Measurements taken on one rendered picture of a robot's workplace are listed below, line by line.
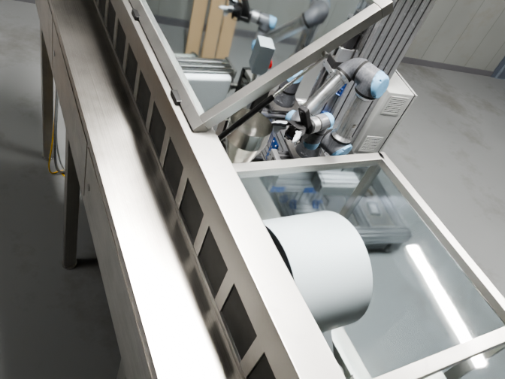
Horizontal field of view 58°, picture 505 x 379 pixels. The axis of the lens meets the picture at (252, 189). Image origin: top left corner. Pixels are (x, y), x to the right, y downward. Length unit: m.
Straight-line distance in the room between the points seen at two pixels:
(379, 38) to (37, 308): 2.25
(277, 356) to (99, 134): 0.84
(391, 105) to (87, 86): 1.79
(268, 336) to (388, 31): 1.96
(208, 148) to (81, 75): 0.66
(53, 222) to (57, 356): 0.85
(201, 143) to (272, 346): 0.50
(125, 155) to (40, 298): 1.52
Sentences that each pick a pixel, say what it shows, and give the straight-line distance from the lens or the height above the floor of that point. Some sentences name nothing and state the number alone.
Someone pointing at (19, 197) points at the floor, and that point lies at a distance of 3.16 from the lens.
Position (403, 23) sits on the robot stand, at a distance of 2.54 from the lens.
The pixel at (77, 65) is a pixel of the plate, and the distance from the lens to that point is 1.66.
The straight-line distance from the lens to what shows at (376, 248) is 1.15.
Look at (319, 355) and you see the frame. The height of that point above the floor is 1.65.
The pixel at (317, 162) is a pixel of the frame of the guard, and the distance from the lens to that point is 1.26.
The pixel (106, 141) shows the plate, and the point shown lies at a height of 1.44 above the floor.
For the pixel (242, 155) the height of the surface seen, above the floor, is 1.44.
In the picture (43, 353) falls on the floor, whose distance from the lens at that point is 2.57.
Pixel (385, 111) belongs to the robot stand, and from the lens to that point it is 2.80.
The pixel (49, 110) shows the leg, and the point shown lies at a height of 0.42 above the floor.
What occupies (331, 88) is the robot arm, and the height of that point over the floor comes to 1.31.
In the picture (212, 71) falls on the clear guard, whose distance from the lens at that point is 1.22.
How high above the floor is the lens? 2.33
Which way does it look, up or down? 42 degrees down
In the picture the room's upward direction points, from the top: 23 degrees clockwise
